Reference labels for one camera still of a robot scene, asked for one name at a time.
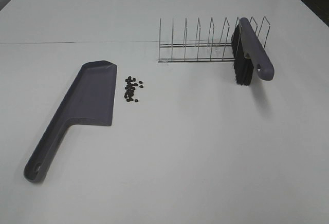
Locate pile of coffee beans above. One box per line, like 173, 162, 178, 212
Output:
123, 76, 144, 103

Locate grey plastic dustpan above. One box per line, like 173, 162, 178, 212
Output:
24, 61, 117, 183

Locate grey hand brush black bristles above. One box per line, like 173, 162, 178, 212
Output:
231, 17, 275, 86

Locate metal wire dish rack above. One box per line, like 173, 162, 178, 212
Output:
157, 15, 270, 64

